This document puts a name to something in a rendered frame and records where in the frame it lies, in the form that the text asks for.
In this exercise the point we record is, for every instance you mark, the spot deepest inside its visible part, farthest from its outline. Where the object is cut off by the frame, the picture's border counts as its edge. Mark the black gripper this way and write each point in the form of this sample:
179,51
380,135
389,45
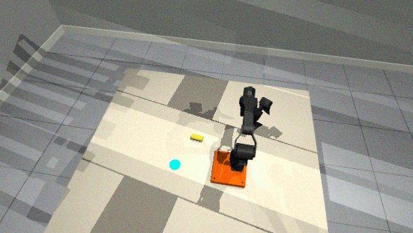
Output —
265,104

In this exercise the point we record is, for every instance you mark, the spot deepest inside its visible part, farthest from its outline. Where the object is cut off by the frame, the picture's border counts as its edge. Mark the cyan circle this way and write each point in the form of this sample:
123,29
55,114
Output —
174,164

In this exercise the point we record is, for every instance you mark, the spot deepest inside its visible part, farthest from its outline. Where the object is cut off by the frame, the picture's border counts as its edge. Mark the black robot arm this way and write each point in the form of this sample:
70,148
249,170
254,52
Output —
241,153

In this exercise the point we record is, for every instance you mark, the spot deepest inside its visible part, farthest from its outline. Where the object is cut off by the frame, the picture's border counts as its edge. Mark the yellow cylinder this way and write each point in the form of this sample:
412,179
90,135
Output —
197,137

